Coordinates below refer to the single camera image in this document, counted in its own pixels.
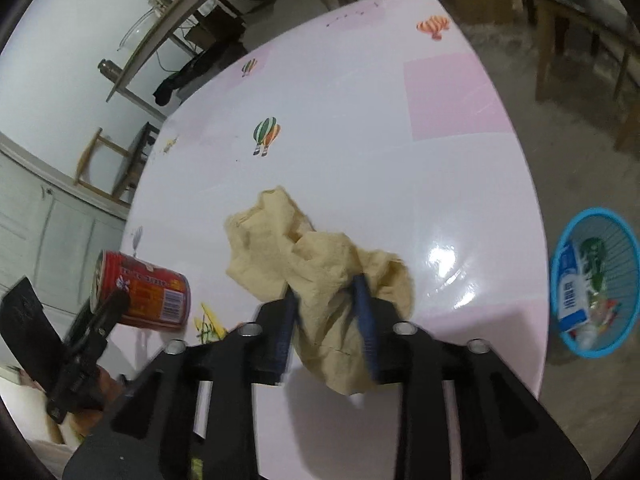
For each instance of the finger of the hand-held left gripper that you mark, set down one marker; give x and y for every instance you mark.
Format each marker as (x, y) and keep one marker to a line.
(107, 317)

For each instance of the person's left hand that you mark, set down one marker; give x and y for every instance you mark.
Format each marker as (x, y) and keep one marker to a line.
(107, 390)

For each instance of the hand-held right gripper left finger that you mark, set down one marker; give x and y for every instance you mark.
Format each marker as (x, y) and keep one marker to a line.
(287, 320)

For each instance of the beige cloth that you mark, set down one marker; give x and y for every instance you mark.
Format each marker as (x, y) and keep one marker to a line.
(310, 265)

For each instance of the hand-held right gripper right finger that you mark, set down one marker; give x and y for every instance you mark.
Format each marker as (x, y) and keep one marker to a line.
(364, 320)

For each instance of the black clothing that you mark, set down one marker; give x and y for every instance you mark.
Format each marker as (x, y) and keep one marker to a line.
(200, 70)

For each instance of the red drink can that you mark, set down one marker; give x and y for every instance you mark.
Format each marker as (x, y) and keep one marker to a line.
(150, 295)

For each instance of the white panelled door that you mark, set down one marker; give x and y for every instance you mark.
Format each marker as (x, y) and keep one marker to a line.
(50, 240)

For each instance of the blue plastic basket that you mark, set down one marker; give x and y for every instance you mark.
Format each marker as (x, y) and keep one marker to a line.
(562, 350)

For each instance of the clear red-printed plastic wrapper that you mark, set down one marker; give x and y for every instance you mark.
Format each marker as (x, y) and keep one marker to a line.
(607, 312)

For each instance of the wooden chair with dark seat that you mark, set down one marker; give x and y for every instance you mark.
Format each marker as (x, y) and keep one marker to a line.
(127, 165)
(580, 15)

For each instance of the clear green-label plastic bottle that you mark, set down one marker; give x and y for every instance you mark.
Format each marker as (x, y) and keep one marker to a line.
(595, 260)

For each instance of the steel thermos bottle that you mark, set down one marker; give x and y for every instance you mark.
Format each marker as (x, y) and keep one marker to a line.
(108, 68)

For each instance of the blue and white carton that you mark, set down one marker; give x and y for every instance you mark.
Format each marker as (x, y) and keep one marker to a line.
(575, 290)

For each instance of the wooden side table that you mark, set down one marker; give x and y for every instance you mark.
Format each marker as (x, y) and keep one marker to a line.
(165, 30)

